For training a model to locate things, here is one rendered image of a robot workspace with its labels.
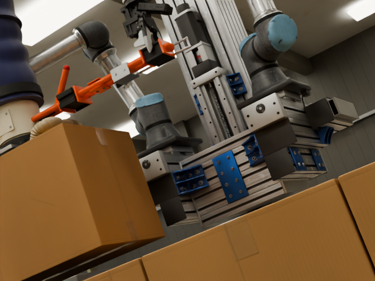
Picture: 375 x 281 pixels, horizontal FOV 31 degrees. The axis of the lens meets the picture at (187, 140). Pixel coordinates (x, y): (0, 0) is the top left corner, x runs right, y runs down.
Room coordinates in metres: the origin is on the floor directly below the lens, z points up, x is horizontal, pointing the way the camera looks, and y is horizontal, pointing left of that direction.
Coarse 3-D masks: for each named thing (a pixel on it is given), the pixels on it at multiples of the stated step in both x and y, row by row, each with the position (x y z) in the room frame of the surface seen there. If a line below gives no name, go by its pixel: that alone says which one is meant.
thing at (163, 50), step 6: (156, 42) 2.02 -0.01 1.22; (162, 42) 2.01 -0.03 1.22; (168, 42) 2.05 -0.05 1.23; (144, 48) 2.03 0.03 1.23; (156, 48) 2.02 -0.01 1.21; (162, 48) 2.00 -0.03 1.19; (144, 54) 2.04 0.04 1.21; (150, 54) 2.04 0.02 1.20; (156, 54) 2.03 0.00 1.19; (162, 54) 2.02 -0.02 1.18; (168, 54) 2.03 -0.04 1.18; (174, 54) 2.07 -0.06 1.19; (144, 60) 2.03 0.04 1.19; (150, 60) 2.03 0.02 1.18; (156, 60) 2.05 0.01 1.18; (162, 60) 2.07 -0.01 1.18
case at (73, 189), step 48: (48, 144) 2.02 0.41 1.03; (96, 144) 2.13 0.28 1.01; (0, 192) 2.11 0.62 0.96; (48, 192) 2.04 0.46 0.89; (96, 192) 2.05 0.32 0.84; (144, 192) 2.32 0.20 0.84; (0, 240) 2.13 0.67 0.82; (48, 240) 2.06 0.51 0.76; (96, 240) 2.00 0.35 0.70; (144, 240) 2.25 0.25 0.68
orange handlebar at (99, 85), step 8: (168, 48) 2.02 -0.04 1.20; (128, 64) 2.07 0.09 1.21; (136, 64) 2.06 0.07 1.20; (144, 64) 2.09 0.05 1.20; (96, 80) 2.13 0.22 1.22; (104, 80) 2.11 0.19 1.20; (112, 80) 2.14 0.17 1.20; (88, 88) 2.14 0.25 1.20; (96, 88) 2.13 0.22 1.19; (104, 88) 2.15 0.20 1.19; (88, 96) 2.19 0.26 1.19; (56, 104) 2.19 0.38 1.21; (40, 112) 2.23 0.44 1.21; (48, 112) 2.21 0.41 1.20; (56, 112) 2.24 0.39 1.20; (32, 120) 2.24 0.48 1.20
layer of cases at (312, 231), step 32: (320, 192) 1.15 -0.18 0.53; (352, 192) 1.14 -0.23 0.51; (224, 224) 1.22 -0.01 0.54; (256, 224) 1.20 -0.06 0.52; (288, 224) 1.18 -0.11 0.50; (320, 224) 1.16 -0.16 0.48; (352, 224) 1.14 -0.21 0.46; (160, 256) 1.27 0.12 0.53; (192, 256) 1.25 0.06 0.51; (224, 256) 1.23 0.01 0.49; (256, 256) 1.21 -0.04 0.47; (288, 256) 1.19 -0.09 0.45; (320, 256) 1.17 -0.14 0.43; (352, 256) 1.15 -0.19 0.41
